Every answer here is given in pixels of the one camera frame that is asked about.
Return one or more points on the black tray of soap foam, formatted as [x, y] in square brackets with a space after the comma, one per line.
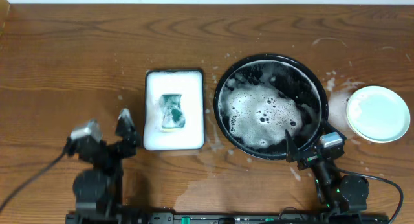
[188, 83]

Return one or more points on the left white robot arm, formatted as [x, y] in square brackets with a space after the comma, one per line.
[98, 190]

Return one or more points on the round black tray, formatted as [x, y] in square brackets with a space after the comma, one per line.
[263, 97]

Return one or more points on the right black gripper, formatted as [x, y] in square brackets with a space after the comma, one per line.
[293, 155]

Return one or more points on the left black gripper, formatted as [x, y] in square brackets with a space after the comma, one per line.
[108, 147]

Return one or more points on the pale green plate red stain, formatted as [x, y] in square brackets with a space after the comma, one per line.
[377, 114]

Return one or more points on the green foamy sponge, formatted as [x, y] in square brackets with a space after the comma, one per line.
[173, 117]

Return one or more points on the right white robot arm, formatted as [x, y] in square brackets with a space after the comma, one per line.
[343, 196]

